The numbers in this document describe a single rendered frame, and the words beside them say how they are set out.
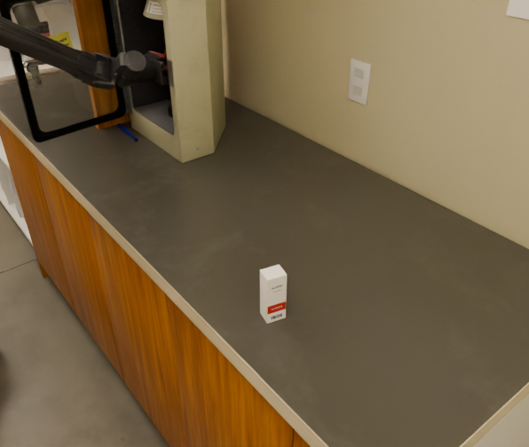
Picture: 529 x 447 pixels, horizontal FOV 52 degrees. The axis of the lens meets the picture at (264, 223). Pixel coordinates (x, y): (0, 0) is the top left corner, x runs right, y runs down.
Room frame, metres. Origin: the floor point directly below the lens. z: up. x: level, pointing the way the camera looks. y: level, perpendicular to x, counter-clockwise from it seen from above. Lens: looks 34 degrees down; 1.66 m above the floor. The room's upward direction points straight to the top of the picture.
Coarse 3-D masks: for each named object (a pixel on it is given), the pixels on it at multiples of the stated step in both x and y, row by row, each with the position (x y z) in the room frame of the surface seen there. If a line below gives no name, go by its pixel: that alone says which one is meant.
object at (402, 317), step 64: (128, 128) 1.63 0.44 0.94; (256, 128) 1.63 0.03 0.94; (128, 192) 1.22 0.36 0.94; (192, 192) 1.22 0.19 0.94; (256, 192) 1.22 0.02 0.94; (320, 192) 1.22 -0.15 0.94; (384, 192) 1.22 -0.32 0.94; (192, 256) 0.94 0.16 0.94; (256, 256) 0.94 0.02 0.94; (320, 256) 0.94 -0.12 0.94; (384, 256) 0.94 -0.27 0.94; (448, 256) 0.94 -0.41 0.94; (512, 256) 0.94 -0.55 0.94; (192, 320) 0.78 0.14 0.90; (256, 320) 0.74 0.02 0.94; (320, 320) 0.74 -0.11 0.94; (384, 320) 0.74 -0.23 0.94; (448, 320) 0.74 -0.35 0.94; (512, 320) 0.74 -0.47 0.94; (256, 384) 0.62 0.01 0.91; (320, 384) 0.59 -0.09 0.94; (384, 384) 0.59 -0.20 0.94; (448, 384) 0.59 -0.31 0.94; (512, 384) 0.59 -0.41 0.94
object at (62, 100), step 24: (48, 0) 1.49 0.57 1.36; (72, 0) 1.54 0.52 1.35; (96, 0) 1.59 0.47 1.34; (24, 24) 1.44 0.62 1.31; (48, 24) 1.48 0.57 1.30; (72, 24) 1.53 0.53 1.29; (96, 24) 1.58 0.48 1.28; (96, 48) 1.57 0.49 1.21; (48, 72) 1.46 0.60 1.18; (48, 96) 1.45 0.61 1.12; (72, 96) 1.50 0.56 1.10; (96, 96) 1.55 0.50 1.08; (48, 120) 1.44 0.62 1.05; (72, 120) 1.49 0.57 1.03
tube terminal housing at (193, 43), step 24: (168, 0) 1.39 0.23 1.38; (192, 0) 1.43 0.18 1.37; (216, 0) 1.58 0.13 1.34; (120, 24) 1.61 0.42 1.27; (168, 24) 1.39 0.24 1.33; (192, 24) 1.42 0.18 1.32; (216, 24) 1.57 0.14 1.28; (168, 48) 1.40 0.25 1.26; (192, 48) 1.42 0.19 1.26; (216, 48) 1.55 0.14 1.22; (192, 72) 1.42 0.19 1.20; (216, 72) 1.54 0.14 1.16; (192, 96) 1.41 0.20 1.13; (216, 96) 1.52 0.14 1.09; (144, 120) 1.55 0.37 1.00; (192, 120) 1.41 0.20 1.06; (216, 120) 1.50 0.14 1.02; (168, 144) 1.44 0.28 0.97; (192, 144) 1.41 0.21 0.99; (216, 144) 1.48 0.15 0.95
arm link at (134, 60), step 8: (104, 56) 1.45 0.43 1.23; (120, 56) 1.39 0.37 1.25; (128, 56) 1.40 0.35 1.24; (136, 56) 1.41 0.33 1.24; (112, 64) 1.44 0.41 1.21; (120, 64) 1.38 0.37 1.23; (128, 64) 1.38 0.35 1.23; (136, 64) 1.39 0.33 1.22; (144, 64) 1.40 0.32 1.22; (112, 72) 1.42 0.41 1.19; (120, 72) 1.40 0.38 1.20; (128, 72) 1.39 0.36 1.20; (136, 72) 1.38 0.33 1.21; (112, 80) 1.41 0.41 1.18; (104, 88) 1.42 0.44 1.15; (112, 88) 1.42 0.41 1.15
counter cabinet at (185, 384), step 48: (48, 192) 1.59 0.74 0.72; (48, 240) 1.74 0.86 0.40; (96, 240) 1.26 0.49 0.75; (96, 288) 1.35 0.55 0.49; (144, 288) 1.03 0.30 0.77; (96, 336) 1.46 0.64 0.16; (144, 336) 1.07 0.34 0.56; (192, 336) 0.85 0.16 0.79; (144, 384) 1.13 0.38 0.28; (192, 384) 0.87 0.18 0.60; (240, 384) 0.71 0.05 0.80; (192, 432) 0.89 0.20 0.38; (240, 432) 0.71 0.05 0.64; (288, 432) 0.59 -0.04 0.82; (528, 432) 0.67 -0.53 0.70
